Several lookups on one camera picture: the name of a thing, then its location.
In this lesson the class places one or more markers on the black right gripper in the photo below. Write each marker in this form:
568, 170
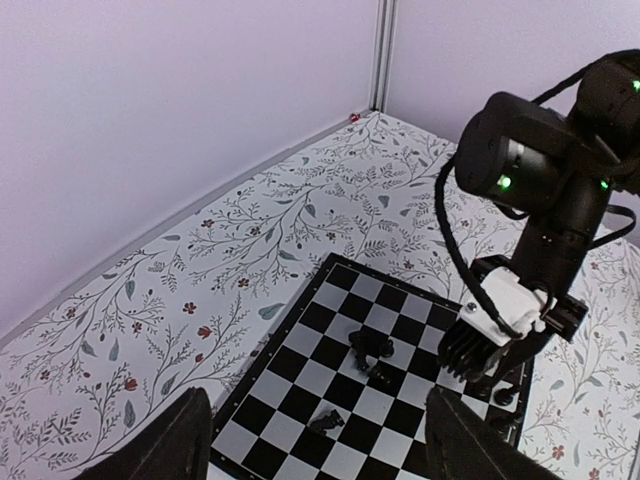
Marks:
563, 319

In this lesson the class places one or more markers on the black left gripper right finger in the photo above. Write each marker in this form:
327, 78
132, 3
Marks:
460, 445

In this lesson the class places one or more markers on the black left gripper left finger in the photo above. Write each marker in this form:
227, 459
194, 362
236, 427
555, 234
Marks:
175, 445

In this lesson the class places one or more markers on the black chess piece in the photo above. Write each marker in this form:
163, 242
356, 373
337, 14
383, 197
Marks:
505, 396
483, 391

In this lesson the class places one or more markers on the black chess knight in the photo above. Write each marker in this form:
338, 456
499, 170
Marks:
327, 421

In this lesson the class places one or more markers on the black silver chess board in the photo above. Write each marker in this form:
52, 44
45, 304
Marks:
339, 390

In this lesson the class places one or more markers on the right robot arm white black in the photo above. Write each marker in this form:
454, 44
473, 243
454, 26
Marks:
560, 172

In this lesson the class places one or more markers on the pile of black chess pieces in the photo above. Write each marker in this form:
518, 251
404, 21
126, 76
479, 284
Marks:
364, 346

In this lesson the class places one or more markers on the floral patterned table mat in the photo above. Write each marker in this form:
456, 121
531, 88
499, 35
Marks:
193, 306

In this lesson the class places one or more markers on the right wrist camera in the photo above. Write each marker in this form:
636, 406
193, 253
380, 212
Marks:
476, 342

